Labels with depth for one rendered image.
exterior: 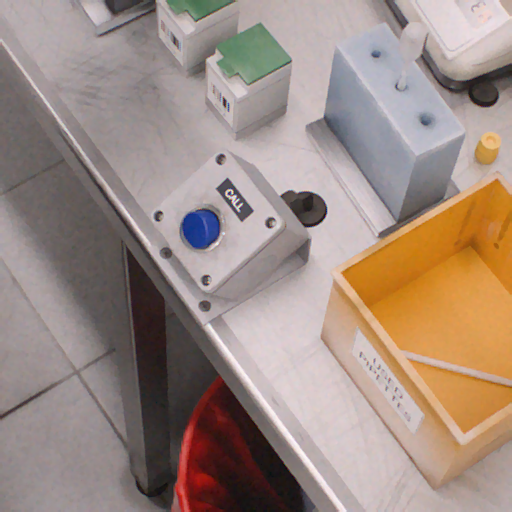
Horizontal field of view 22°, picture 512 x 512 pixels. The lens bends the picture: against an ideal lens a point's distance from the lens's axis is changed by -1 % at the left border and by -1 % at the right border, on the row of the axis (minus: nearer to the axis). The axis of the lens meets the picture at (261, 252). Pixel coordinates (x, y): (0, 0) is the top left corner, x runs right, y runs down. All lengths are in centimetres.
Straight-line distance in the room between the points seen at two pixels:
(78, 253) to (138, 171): 96
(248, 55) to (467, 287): 22
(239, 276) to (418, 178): 14
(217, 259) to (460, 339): 18
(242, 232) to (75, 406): 99
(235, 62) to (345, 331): 21
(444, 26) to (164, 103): 21
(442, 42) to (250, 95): 16
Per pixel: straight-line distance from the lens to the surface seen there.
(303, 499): 155
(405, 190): 89
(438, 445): 81
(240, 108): 93
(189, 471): 132
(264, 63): 92
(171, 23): 96
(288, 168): 95
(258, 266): 87
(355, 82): 89
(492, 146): 96
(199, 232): 85
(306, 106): 98
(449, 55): 98
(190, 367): 183
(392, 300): 90
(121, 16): 101
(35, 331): 186
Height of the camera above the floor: 169
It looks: 63 degrees down
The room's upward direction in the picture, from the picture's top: 6 degrees clockwise
